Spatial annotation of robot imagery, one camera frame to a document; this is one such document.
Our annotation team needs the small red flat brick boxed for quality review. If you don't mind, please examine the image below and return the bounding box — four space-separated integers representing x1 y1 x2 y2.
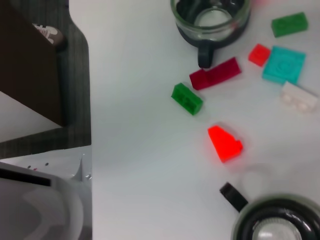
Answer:
247 43 272 67

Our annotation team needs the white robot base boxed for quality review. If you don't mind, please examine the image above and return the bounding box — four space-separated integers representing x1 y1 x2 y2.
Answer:
0 146 93 240

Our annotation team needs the glass teacup black sleeve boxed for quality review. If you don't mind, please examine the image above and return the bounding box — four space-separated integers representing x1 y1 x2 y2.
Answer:
170 0 252 69
219 181 320 240

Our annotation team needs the white studded brick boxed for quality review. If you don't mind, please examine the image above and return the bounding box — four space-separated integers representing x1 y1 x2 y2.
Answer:
279 81 320 114

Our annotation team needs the green thick brick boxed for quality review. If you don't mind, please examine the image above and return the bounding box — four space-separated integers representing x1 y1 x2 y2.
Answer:
170 82 204 116

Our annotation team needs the teal square plate brick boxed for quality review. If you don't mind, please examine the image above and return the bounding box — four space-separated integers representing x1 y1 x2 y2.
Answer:
261 45 307 85

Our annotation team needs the bright red sloped brick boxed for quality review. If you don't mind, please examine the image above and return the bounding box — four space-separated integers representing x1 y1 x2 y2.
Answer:
207 124 244 164

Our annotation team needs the dark red long brick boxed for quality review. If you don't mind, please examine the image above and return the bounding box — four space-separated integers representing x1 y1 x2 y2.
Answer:
189 56 243 91

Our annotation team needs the dark brown board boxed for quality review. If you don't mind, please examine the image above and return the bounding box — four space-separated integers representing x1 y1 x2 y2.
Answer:
0 0 64 128

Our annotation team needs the green flat brick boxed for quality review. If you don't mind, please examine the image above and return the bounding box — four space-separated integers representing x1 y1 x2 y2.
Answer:
271 11 309 39

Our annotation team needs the white sneaker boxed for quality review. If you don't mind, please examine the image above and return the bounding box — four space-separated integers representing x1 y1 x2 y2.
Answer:
32 22 65 45

